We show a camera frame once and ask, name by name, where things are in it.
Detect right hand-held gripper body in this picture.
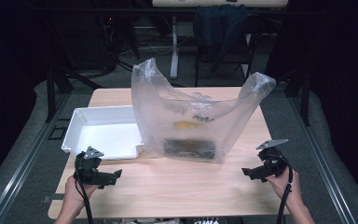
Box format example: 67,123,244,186
255,138,290,179

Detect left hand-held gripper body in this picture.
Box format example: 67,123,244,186
73,146,115,187

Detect clear plastic bag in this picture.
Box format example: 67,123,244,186
131,57,277,164

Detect dark grey box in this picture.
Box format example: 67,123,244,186
162,138,217,161

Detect person's left hand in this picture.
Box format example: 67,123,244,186
62,175,101,213

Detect person's right hand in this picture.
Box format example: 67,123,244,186
266,169,303,209

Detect white plastic tray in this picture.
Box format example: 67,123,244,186
61,105,145,161

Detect grey tape strip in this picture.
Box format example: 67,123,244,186
41,192,66,203

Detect person's dark printed clothing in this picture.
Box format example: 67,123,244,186
180,217,244,224

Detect black metal stand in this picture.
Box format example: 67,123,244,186
44,66,104,123
262,68,311,127

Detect yellow round disc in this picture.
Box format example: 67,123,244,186
173,119,203,130

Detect black chair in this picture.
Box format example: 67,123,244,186
193,5,259,89

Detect white desk leg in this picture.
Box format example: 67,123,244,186
169,15,181,80

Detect dark cloth on chair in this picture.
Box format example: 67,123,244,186
193,4,249,73

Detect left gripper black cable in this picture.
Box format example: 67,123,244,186
74,161,94,224

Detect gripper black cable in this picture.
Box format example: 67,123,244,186
74,161,94,224
276,155,295,224

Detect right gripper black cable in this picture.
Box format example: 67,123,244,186
276,155,295,224

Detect aluminium floor rail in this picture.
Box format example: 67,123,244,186
0,92,73,224
287,95,357,224

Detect black floor cables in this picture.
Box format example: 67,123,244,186
102,18,144,78

